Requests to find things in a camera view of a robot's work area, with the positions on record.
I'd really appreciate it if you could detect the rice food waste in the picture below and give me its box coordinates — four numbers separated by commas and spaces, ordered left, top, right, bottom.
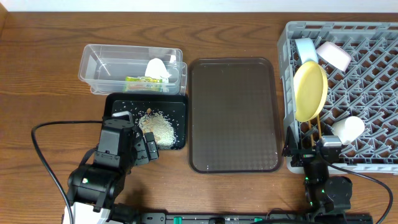
119, 101, 181, 149

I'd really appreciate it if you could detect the white cup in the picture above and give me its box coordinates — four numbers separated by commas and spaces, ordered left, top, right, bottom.
331, 116, 365, 145

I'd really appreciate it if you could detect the wooden chopstick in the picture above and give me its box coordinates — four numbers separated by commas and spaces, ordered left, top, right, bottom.
317, 114, 322, 140
307, 120, 315, 147

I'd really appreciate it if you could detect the green snack wrapper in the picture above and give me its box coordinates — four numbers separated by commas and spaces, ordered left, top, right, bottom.
124, 77, 162, 91

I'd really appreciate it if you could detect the yellow plate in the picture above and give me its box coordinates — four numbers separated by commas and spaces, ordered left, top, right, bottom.
294, 61, 328, 122

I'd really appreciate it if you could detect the white napkin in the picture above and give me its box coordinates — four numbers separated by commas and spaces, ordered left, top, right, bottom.
145, 58, 171, 83

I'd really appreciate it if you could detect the pink bowl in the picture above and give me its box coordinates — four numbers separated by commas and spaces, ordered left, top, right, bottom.
316, 41, 351, 72

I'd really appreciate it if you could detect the light blue bowl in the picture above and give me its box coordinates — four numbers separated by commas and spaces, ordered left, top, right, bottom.
295, 38, 318, 64

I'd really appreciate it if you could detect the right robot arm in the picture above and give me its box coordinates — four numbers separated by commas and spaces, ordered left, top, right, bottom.
282, 128, 353, 223

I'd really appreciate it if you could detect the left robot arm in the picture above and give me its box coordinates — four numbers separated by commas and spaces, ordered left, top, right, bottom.
63, 111, 159, 223

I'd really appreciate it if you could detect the grey dishwasher rack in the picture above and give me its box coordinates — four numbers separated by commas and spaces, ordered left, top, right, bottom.
277, 21, 397, 174

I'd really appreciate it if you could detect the black tray bin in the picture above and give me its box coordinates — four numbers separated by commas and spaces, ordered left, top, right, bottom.
104, 93, 187, 150

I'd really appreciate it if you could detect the brown serving tray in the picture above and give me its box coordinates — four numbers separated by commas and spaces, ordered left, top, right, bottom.
188, 57, 283, 174

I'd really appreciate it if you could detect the clear plastic bin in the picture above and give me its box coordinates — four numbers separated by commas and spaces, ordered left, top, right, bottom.
78, 44, 187, 95

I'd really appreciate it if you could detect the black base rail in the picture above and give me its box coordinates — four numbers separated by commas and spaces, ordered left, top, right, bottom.
138, 210, 373, 224

